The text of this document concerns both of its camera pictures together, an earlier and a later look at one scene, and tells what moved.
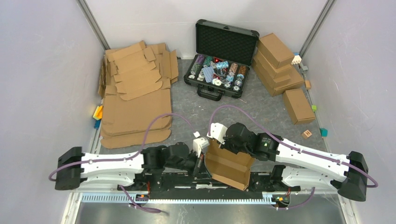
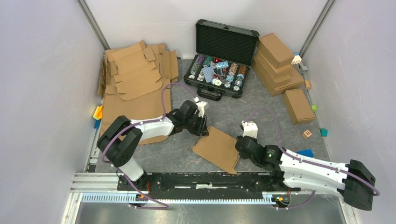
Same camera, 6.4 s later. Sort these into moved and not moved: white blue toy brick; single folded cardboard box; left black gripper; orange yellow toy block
Moved: left black gripper
Not moved: single folded cardboard box; white blue toy brick; orange yellow toy block
